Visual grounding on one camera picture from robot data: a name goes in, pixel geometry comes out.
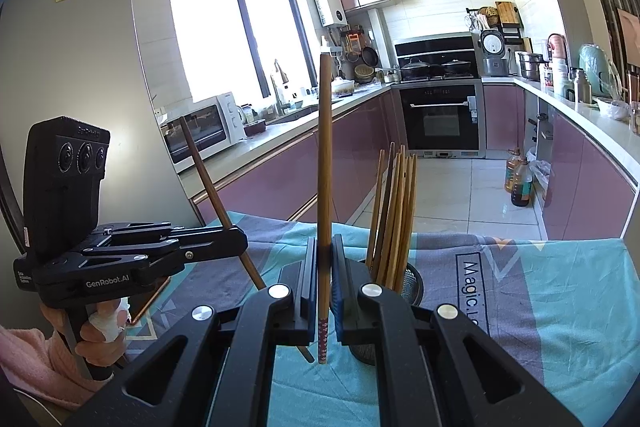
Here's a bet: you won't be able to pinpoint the pink lower kitchen cabinets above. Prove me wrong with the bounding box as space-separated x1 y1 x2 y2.
482 83 640 241
192 88 402 226

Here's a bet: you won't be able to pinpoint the steel bottle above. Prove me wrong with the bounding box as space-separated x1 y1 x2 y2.
569 67 593 104

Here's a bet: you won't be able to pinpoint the yellow oil bottle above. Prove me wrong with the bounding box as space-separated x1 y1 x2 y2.
503 148 524 194

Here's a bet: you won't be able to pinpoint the mint green appliance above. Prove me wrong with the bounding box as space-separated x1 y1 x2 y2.
578 44 619 101

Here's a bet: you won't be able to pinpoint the steel kitchen faucet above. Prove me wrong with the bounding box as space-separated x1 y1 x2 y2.
271 59 292 116

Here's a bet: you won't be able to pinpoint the black stove hood unit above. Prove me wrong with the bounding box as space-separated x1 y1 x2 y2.
393 34 477 83

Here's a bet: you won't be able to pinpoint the white microwave oven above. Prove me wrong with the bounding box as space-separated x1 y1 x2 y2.
162 91 247 166

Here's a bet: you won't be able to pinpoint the bunch of wooden chopsticks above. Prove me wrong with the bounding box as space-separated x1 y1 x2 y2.
364 142 419 296

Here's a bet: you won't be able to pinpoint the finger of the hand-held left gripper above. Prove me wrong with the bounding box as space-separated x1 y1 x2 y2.
100 221 249 261
74 238 194 271

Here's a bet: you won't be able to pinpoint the grey refrigerator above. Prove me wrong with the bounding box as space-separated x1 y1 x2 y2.
0 0 217 329

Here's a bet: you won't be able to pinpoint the white water heater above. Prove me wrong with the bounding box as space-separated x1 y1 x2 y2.
310 0 347 28

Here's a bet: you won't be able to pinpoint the teal and grey tablecloth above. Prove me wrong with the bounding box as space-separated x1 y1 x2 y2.
115 208 637 427

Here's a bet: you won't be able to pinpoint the pink thermos jug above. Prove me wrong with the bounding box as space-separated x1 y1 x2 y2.
546 33 569 64

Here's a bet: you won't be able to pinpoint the black mesh pen holder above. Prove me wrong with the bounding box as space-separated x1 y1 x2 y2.
349 259 425 366

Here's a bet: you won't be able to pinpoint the striped wall panel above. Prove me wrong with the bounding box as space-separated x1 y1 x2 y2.
592 0 640 72

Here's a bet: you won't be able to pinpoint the kitchen window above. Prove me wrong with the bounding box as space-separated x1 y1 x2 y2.
164 0 322 106

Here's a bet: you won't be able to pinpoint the grey rice cooker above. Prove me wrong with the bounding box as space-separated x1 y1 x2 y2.
479 29 511 78

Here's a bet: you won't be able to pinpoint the steel cooking pot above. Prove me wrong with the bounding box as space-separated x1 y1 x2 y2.
517 51 546 81

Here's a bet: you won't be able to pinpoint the cutting board rack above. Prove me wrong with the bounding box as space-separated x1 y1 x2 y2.
494 0 524 46

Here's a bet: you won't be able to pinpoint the oil bottles on floor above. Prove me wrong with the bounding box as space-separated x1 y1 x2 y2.
509 158 535 208

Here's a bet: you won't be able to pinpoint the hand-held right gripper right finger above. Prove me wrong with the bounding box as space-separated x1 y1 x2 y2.
331 233 583 427

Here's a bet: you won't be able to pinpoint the wooden chopstick red patterned end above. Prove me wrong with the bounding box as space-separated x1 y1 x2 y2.
178 116 316 364
315 51 335 366

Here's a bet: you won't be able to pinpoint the person's left hand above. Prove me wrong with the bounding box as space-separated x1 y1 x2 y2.
40 298 132 375

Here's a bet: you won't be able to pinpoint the white plastic bag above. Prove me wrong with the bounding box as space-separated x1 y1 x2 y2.
527 159 552 196

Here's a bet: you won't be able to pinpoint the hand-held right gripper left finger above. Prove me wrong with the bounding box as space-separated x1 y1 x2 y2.
65 234 321 427

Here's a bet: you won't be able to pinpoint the pink wall picture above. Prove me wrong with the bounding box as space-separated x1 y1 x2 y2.
615 6 640 68

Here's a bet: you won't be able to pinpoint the black built-in oven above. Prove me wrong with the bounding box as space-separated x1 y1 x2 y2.
398 84 482 154

